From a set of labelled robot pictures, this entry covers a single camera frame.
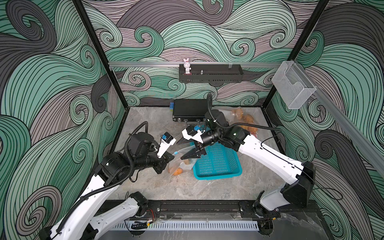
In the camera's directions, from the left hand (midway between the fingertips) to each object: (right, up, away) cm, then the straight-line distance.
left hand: (172, 155), depth 62 cm
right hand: (+3, +2, -2) cm, 4 cm away
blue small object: (-7, +26, +56) cm, 62 cm away
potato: (+51, +15, +45) cm, 70 cm away
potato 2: (+1, -14, +20) cm, 24 cm away
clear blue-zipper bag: (+42, +18, +41) cm, 61 cm away
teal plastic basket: (+27, -12, +29) cm, 41 cm away
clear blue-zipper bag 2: (+2, -8, +11) cm, 14 cm away
